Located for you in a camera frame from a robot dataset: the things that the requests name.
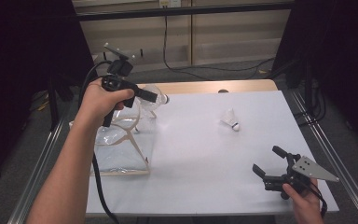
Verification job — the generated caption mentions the thick black gripper cable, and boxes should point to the thick black gripper cable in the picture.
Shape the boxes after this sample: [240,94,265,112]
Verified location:
[77,59,120,224]

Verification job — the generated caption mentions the black metal stand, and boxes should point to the black metal stand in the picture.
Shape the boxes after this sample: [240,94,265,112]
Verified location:
[285,59,315,105]
[48,71,76,132]

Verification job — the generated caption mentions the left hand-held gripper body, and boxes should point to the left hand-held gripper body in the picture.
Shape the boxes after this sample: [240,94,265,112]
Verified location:
[101,42,138,128]

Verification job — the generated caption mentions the black floor cables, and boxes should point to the black floor cables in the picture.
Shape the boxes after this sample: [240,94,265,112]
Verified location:
[293,78,327,127]

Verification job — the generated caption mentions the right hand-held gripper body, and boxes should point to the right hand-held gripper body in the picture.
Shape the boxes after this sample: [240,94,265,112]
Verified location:
[262,152,340,201]

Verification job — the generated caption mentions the white shuttlecock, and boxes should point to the white shuttlecock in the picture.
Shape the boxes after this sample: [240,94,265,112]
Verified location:
[136,84,170,112]
[220,107,241,133]

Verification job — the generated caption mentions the white wall power outlet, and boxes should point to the white wall power outlet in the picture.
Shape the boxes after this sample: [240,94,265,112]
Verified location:
[158,0,182,8]

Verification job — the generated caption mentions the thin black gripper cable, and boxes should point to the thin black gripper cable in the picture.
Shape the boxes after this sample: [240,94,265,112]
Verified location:
[301,178,329,218]

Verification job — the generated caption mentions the black curtain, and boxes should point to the black curtain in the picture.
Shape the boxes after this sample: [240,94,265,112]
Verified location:
[0,0,101,188]
[271,0,358,153]

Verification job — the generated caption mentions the black power cable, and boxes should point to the black power cable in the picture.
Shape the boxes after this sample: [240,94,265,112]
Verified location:
[162,6,276,82]

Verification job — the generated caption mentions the person's right hand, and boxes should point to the person's right hand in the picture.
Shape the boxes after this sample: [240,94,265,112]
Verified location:
[282,182,325,224]

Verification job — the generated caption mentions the aluminium floor rail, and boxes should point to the aluminium floor rail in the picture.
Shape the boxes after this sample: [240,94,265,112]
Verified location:
[290,90,358,224]
[7,118,73,224]

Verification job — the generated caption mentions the white table mat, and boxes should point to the white table mat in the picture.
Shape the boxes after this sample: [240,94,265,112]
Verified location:
[85,90,340,217]

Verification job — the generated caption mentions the transparent bag with beige trim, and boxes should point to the transparent bag with beige trim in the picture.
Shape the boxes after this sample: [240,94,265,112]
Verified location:
[68,90,158,177]

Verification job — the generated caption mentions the person's left hand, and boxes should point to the person's left hand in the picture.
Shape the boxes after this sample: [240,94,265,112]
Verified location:
[77,77,135,127]

